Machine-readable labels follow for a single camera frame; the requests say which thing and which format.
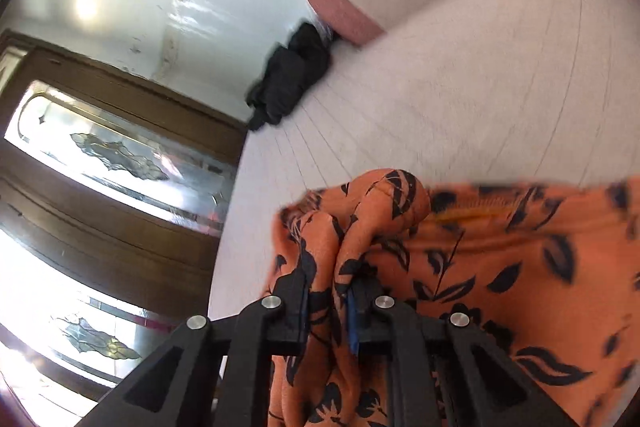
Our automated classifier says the pink quilted sofa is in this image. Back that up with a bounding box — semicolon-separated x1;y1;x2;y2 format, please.
207;0;640;323

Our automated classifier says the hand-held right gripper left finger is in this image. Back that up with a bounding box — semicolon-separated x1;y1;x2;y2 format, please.
75;268;313;427

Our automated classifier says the wooden door with leaded glass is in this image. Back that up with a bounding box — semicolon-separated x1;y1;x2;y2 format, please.
0;32;248;258
0;187;221;418

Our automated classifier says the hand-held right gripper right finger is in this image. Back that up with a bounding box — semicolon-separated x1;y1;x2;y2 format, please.
345;274;581;427

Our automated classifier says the orange floral garment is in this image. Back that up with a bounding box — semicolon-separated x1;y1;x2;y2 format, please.
267;168;640;427

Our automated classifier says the black cloth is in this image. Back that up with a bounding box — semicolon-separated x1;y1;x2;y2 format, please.
244;22;335;131

